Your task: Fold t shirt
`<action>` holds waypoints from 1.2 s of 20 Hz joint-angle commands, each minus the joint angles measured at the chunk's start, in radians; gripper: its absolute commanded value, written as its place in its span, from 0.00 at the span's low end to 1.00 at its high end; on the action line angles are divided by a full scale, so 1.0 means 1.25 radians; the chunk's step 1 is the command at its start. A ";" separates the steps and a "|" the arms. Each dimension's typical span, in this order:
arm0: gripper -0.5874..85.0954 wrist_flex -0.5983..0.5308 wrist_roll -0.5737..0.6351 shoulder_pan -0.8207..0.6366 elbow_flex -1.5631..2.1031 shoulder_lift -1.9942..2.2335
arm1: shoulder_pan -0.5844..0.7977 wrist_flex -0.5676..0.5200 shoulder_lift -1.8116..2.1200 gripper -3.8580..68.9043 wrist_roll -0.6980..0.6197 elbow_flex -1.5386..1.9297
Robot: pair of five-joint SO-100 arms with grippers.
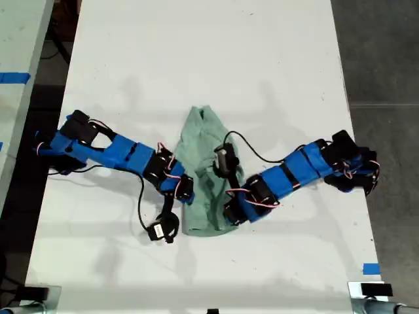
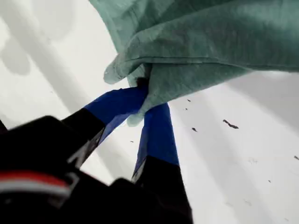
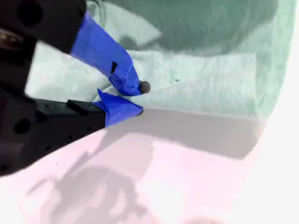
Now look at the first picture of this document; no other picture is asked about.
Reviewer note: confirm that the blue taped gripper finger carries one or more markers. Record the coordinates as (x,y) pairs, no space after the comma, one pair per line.
(190,198)

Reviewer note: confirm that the pale green t-shirt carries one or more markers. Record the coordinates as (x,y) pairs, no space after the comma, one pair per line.
(199,147)

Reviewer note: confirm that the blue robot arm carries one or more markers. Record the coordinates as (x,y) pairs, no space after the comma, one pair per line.
(294,173)
(124,153)

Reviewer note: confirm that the small black edge clip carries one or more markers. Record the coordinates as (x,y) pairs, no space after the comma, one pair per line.
(212,311)

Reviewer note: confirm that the square blue tape piece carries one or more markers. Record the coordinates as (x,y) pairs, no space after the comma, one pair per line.
(371,269)

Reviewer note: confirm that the grey metal pipe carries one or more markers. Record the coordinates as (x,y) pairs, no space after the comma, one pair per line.
(383,307)
(26,309)

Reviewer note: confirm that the long blue tape strip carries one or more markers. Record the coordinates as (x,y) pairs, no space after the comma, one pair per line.
(14,78)

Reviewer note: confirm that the white side table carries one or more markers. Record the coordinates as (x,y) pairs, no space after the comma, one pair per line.
(16,49)

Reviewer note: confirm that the black camera stalk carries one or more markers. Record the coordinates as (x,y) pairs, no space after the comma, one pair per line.
(169,209)
(234,183)

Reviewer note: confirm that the black camera box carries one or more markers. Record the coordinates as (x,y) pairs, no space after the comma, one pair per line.
(226,160)
(158,231)

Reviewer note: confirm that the black clamp on white bracket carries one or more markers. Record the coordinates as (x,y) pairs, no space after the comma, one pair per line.
(376,289)

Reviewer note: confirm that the black clamp on grey bracket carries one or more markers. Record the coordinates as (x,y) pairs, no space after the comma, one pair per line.
(34,292)

